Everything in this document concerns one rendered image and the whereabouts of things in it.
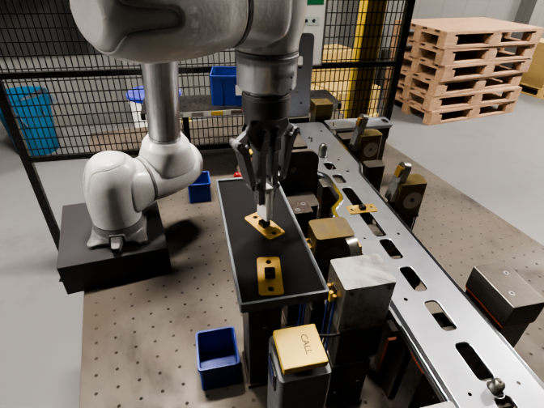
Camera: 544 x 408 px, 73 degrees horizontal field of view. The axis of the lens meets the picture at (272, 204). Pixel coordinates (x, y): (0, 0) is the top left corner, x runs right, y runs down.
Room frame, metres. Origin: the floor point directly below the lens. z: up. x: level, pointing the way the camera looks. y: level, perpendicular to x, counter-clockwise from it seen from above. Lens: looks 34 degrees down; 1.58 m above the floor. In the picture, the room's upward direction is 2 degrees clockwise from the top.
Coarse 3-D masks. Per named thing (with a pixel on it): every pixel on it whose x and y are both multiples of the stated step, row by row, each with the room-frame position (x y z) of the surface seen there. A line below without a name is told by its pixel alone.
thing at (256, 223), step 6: (246, 216) 0.58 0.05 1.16; (252, 216) 0.58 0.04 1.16; (258, 216) 0.58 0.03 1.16; (252, 222) 0.56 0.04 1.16; (258, 222) 0.55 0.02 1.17; (264, 222) 0.56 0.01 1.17; (270, 222) 0.56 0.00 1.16; (258, 228) 0.54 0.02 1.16; (264, 228) 0.54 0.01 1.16; (270, 228) 0.54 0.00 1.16; (276, 228) 0.54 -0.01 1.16; (264, 234) 0.52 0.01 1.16; (270, 234) 0.52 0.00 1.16; (276, 234) 0.53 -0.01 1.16; (282, 234) 0.53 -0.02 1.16
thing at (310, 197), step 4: (300, 192) 0.81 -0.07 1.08; (304, 192) 0.81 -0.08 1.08; (308, 192) 0.81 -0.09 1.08; (288, 196) 0.78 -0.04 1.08; (292, 196) 0.79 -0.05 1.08; (296, 196) 0.79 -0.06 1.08; (300, 196) 0.79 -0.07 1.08; (304, 196) 0.79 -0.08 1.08; (308, 196) 0.79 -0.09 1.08; (312, 196) 0.79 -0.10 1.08; (288, 200) 0.77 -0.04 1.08; (292, 200) 0.77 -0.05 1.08; (296, 200) 0.77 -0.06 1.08; (300, 200) 0.77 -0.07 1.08; (304, 200) 0.77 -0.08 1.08; (308, 200) 0.77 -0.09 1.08; (312, 200) 0.77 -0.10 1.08; (316, 200) 0.77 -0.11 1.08; (312, 204) 0.75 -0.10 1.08; (316, 204) 0.75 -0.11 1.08; (312, 208) 0.74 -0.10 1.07; (316, 208) 0.75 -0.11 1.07; (316, 212) 0.75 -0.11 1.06; (316, 216) 0.75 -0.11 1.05
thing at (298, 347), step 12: (312, 324) 0.33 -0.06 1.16; (276, 336) 0.31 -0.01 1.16; (288, 336) 0.31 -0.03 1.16; (300, 336) 0.31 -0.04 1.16; (312, 336) 0.31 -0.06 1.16; (276, 348) 0.30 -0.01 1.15; (288, 348) 0.29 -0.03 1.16; (300, 348) 0.29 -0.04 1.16; (312, 348) 0.29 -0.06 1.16; (288, 360) 0.27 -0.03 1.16; (300, 360) 0.27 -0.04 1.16; (312, 360) 0.28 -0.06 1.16; (324, 360) 0.28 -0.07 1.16; (288, 372) 0.26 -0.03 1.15
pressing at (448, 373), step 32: (320, 128) 1.44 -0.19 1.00; (320, 160) 1.14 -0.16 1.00; (352, 160) 1.15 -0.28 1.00; (352, 224) 0.78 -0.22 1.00; (384, 224) 0.78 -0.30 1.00; (384, 256) 0.66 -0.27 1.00; (416, 256) 0.66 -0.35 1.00; (448, 288) 0.56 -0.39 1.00; (416, 320) 0.47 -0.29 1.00; (480, 320) 0.48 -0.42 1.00; (416, 352) 0.40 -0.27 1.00; (448, 352) 0.40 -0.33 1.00; (480, 352) 0.40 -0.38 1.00; (512, 352) 0.41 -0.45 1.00; (448, 384) 0.34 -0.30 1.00; (480, 384) 0.34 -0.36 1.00; (512, 384) 0.35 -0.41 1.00
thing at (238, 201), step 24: (240, 192) 0.67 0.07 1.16; (240, 216) 0.58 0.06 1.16; (288, 216) 0.59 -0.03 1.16; (240, 240) 0.51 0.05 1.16; (264, 240) 0.51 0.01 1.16; (288, 240) 0.51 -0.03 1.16; (240, 264) 0.45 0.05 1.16; (288, 264) 0.45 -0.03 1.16; (312, 264) 0.45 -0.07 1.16; (240, 288) 0.39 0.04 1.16; (288, 288) 0.40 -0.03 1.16; (312, 288) 0.40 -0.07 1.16
